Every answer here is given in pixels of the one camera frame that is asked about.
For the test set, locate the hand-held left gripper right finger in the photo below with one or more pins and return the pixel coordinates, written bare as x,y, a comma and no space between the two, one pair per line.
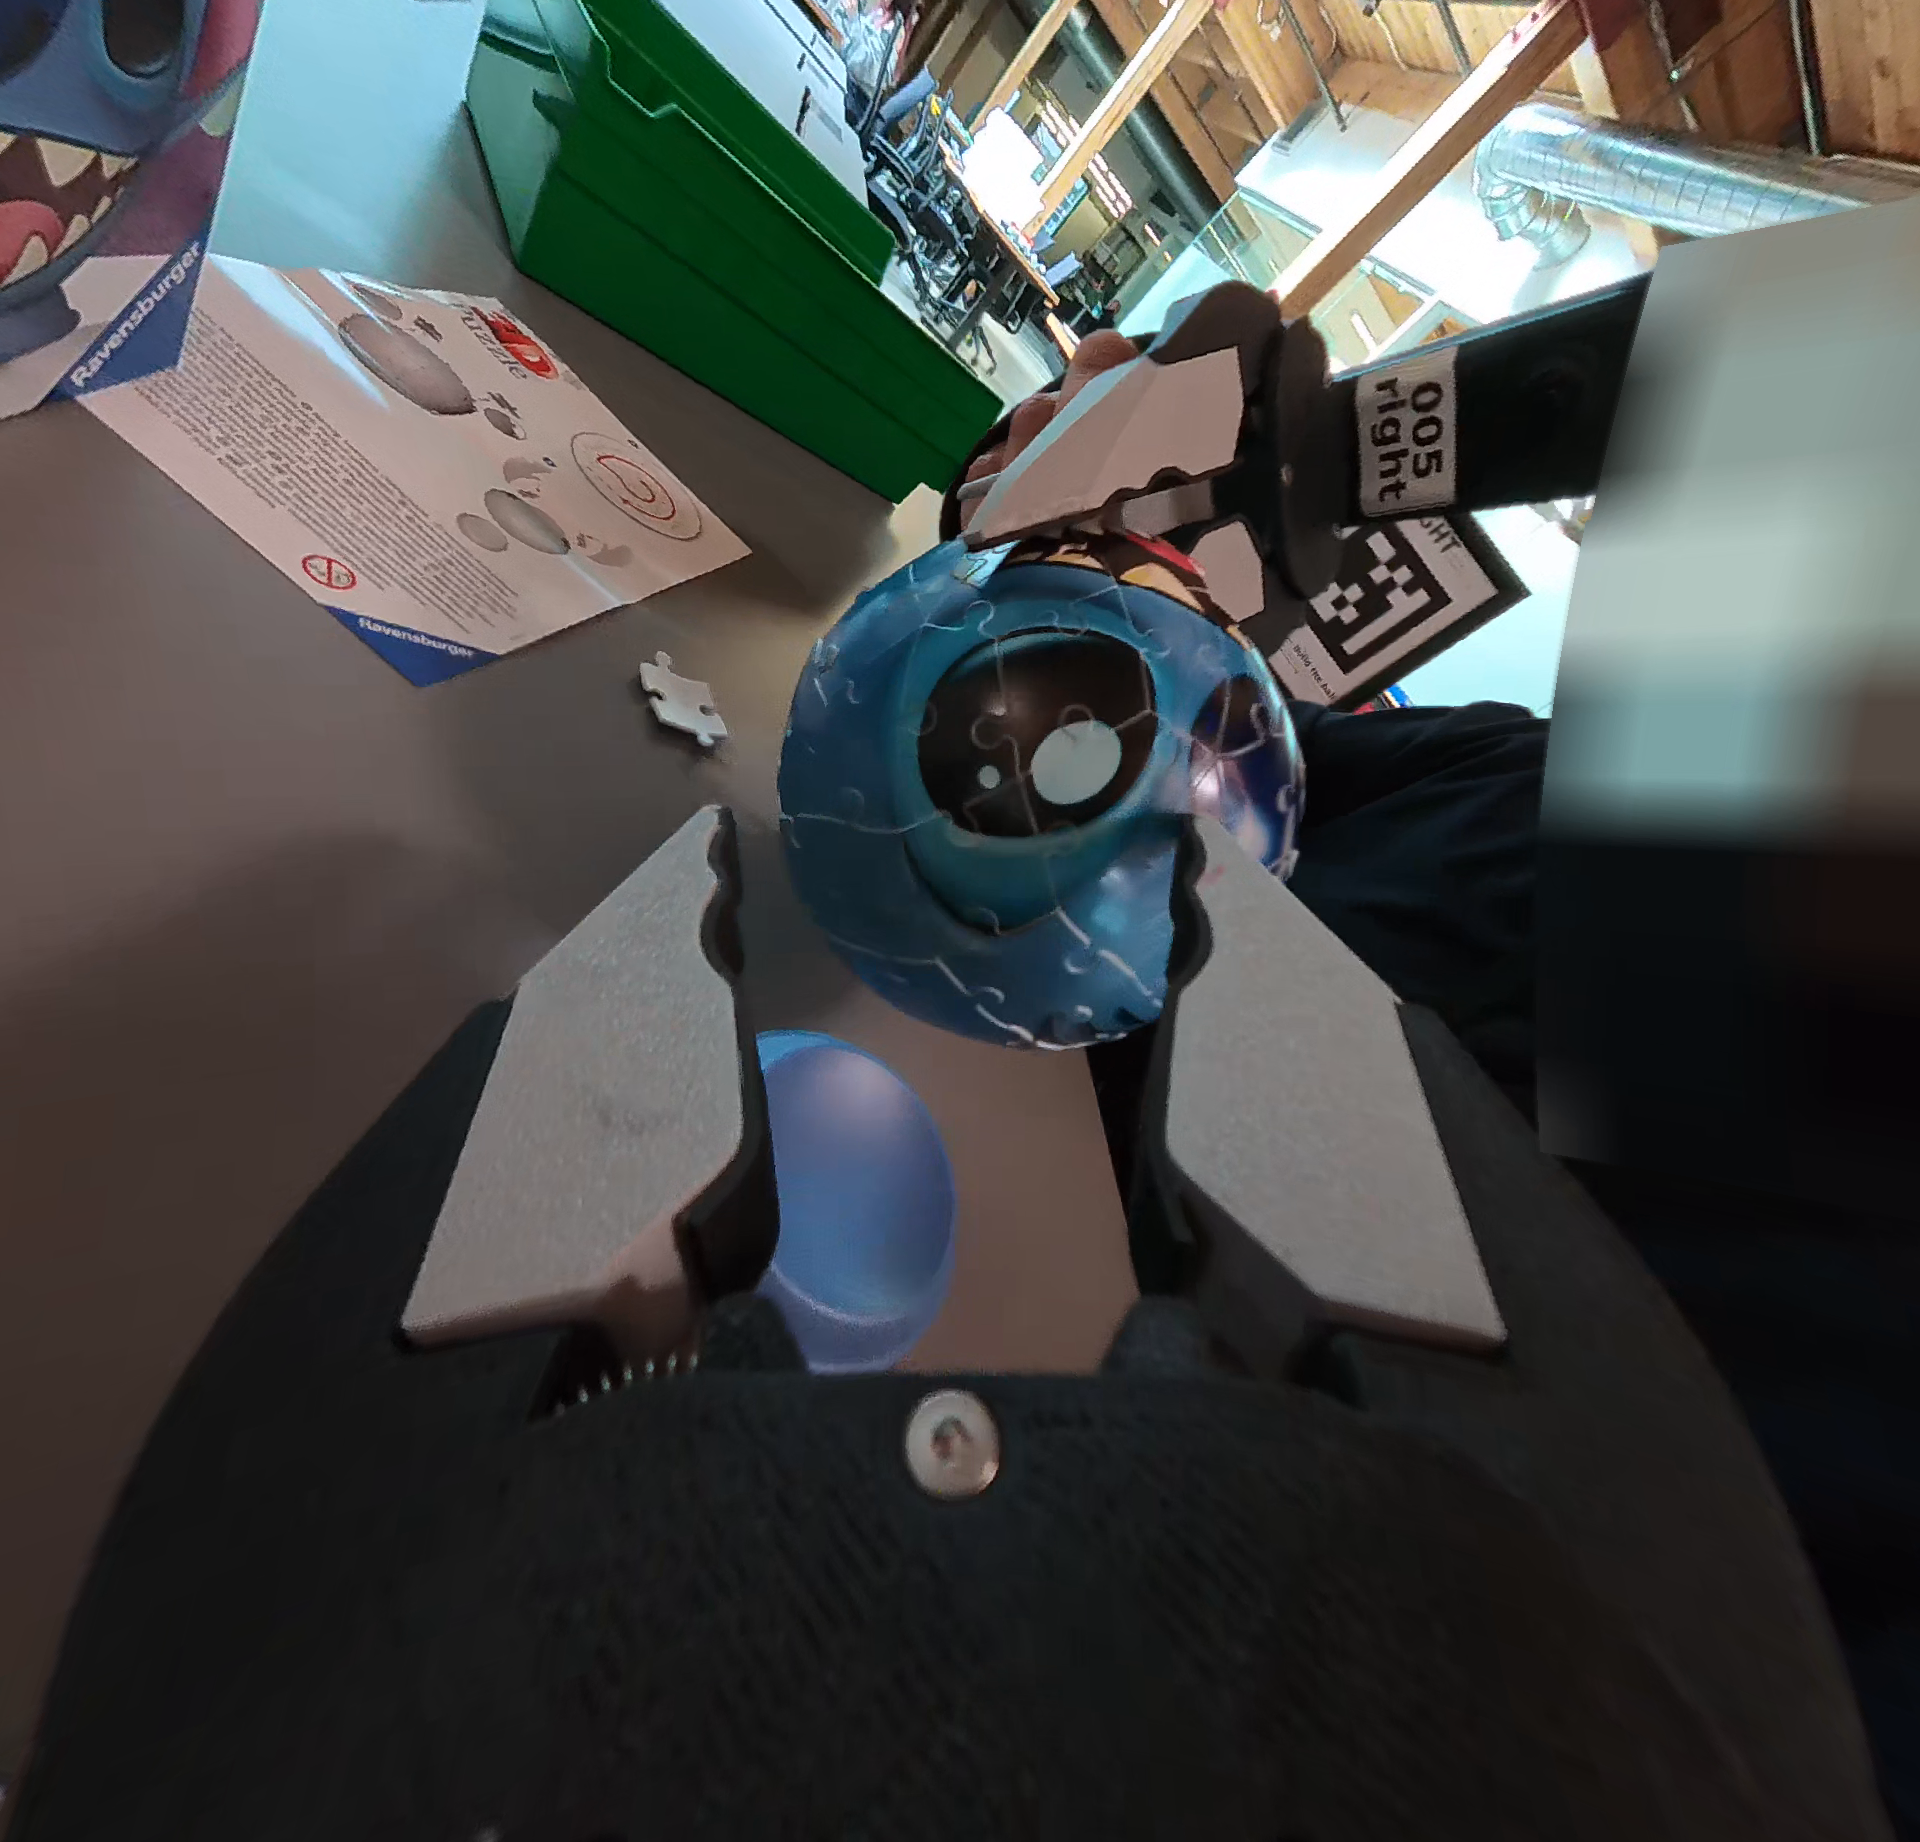
1305,1125

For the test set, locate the person's right forearm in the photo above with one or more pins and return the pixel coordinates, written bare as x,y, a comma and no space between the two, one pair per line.
1424,853

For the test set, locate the green stacked plastic bins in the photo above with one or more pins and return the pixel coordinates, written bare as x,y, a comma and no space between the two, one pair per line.
675,193

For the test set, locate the blue plastic ball stand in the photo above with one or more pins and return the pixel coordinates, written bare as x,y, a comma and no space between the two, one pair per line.
854,1197

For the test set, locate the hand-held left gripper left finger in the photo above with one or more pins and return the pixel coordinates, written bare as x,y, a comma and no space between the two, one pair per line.
600,1107

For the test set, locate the white instruction sheet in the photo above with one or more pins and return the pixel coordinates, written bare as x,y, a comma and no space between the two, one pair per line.
300,446

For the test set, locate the cardboard puzzle box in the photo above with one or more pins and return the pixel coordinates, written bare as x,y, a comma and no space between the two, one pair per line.
92,147

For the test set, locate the person's right hand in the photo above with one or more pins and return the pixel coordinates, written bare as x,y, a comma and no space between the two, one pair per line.
1102,354

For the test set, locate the blue puzzle ball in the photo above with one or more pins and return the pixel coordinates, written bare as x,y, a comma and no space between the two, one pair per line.
869,853

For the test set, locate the silver air duct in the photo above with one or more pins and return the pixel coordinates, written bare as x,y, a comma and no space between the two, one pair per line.
1650,179

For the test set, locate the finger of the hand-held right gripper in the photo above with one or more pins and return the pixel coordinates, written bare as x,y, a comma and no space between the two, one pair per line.
1109,432
1232,570

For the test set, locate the white puzzle piece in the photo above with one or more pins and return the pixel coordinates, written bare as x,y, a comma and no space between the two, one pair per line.
683,697

